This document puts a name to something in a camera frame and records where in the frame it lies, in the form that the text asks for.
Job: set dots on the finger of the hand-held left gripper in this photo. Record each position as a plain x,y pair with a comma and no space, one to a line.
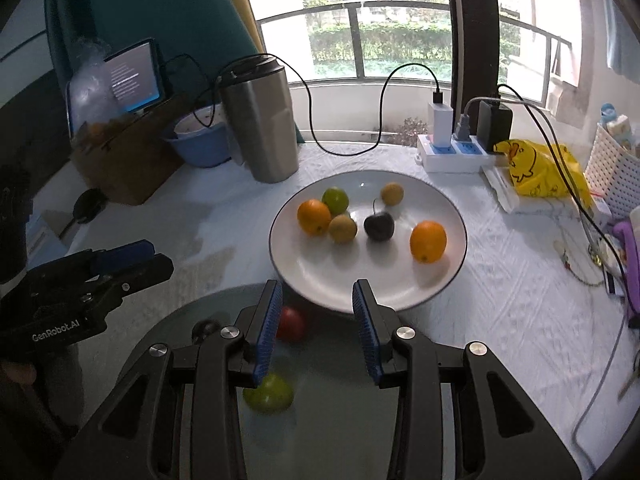
125,256
135,275

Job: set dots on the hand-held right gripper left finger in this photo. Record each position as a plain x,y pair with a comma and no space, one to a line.
267,330

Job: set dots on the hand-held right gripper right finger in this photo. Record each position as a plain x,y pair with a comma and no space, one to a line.
367,330

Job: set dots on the white plate with dark rim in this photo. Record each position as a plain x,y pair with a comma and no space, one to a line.
370,275

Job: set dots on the dark cherry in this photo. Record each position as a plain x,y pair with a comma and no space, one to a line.
205,331
378,227

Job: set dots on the red and green cherry tomato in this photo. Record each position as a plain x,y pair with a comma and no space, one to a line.
270,394

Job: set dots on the yellow-green small fruit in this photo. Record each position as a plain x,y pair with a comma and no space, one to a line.
392,194
343,229

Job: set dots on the orange kumquat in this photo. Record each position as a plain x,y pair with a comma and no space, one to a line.
428,241
314,216

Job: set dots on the green small fruit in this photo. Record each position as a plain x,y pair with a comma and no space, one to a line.
336,200

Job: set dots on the person's left hand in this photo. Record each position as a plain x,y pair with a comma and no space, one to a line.
17,372

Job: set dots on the black round-headed tool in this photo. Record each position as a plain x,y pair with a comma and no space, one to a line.
89,206

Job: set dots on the blue and white box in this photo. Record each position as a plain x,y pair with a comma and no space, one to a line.
47,235

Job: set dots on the round grey placemat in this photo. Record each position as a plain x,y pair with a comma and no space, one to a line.
325,410

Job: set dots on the brown cardboard box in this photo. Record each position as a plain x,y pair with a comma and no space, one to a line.
125,165

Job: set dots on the blue bowl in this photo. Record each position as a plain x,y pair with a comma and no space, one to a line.
200,145

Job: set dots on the clear plastic bag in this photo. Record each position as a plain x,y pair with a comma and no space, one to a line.
90,95

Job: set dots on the stainless steel tumbler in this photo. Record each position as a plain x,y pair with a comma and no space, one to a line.
262,125

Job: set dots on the white power strip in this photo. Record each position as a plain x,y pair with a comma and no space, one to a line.
450,157

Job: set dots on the flat white box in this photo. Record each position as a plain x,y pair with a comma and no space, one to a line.
502,190

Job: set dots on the white charger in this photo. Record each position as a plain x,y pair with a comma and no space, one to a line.
440,120

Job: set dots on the yellow plastic bag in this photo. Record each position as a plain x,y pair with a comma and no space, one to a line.
545,170

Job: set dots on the black power adapter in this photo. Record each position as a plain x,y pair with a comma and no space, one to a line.
495,125

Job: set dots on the teal curtain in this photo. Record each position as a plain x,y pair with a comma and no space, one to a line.
175,5

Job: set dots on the purple pouch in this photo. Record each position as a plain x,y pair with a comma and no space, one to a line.
631,270

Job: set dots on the yellow curtain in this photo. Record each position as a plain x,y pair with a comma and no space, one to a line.
235,5

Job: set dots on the white perforated basket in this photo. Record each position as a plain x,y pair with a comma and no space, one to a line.
612,170

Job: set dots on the balcony railing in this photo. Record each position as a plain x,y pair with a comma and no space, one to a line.
400,7

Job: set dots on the hanging blue towel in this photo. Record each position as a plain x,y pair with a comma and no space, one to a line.
620,30

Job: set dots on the dark window frame post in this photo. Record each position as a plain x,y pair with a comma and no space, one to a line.
472,35

